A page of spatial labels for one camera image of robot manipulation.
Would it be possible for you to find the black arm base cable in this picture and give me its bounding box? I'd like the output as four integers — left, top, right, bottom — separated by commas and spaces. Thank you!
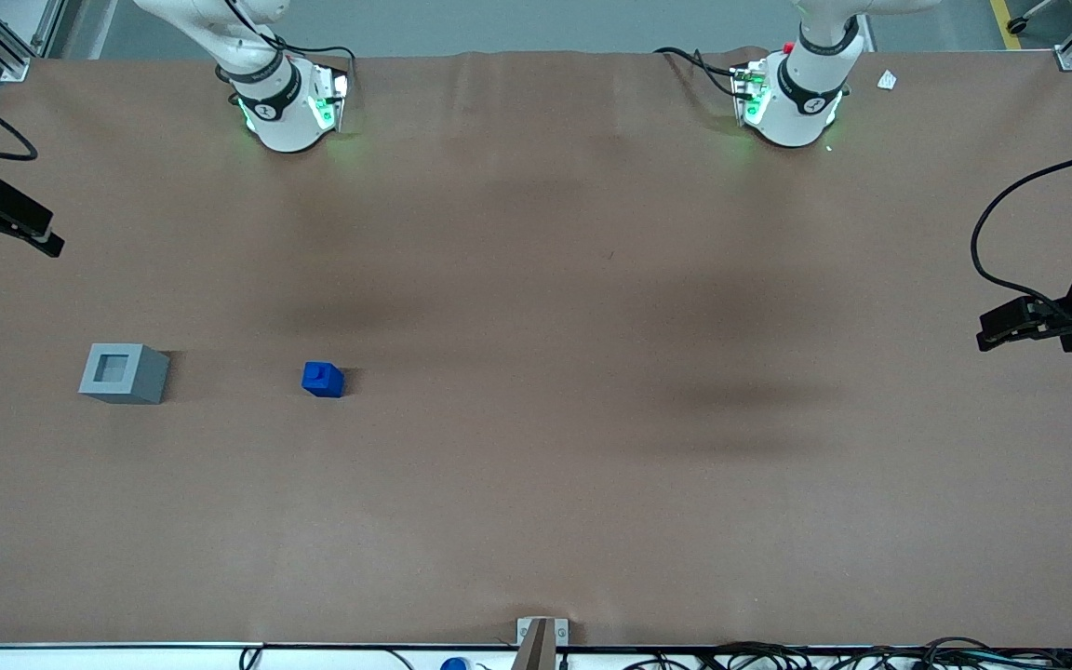
220, 0, 356, 94
654, 47, 744, 100

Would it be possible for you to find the black right arm base cable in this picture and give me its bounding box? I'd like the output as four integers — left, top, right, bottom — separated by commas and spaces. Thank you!
220, 0, 356, 94

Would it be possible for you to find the black caster wheel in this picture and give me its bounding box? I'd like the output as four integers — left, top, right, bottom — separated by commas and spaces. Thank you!
1006, 0, 1058, 36

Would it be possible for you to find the brown camera post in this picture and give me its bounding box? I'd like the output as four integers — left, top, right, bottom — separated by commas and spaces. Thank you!
510, 619, 557, 670

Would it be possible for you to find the gray square base block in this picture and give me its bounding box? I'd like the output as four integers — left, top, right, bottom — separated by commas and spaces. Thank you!
79, 343, 170, 405

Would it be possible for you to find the long black left gripper cable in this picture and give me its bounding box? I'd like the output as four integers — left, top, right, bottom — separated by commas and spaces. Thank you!
970, 147, 1072, 308

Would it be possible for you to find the black cable tangle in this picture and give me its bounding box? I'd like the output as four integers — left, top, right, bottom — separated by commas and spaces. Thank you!
624, 637, 1072, 670

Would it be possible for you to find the blue plastic part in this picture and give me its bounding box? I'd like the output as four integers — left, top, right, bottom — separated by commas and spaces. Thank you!
301, 362, 345, 399

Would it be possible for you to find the gray metal bracket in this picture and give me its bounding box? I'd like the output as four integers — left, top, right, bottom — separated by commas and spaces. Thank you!
516, 617, 570, 648

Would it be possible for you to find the black left arm base cable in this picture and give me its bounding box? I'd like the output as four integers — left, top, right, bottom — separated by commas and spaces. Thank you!
654, 47, 744, 100

